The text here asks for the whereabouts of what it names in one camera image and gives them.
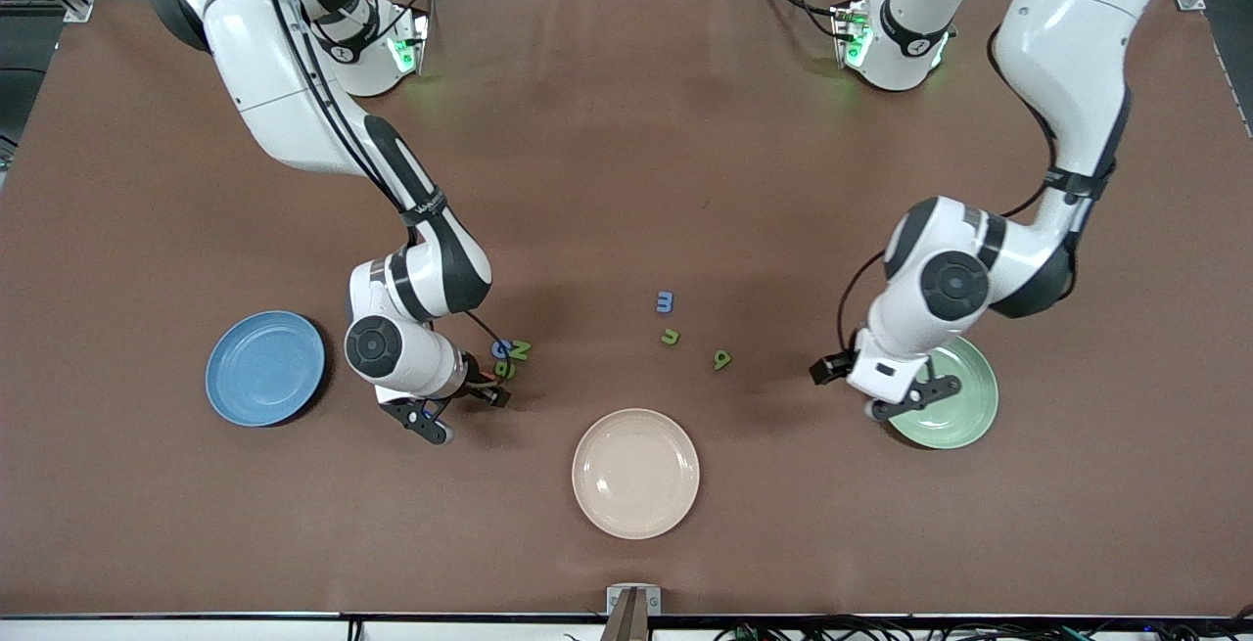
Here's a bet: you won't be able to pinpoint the green plate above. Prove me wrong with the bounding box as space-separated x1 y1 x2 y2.
884 335 1000 451

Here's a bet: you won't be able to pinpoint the cream plate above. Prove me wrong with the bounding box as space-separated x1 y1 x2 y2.
572 408 701 540

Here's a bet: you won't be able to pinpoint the blue plate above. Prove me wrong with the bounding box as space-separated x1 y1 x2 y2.
205 310 326 428

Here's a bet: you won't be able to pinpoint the brown table cover sheet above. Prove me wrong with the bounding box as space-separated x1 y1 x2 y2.
0 0 1253 619

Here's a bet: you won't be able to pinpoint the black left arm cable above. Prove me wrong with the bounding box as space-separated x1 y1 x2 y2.
835 23 1068 353

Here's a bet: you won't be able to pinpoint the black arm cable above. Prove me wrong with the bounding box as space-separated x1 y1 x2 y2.
256 0 510 348
835 23 1068 353

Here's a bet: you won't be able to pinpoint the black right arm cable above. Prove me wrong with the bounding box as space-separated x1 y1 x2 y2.
256 0 510 348

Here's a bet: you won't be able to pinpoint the tangled black cables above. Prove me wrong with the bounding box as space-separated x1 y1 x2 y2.
715 617 1253 641

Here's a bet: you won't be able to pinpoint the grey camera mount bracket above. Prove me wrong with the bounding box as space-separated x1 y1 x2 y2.
599 582 664 641

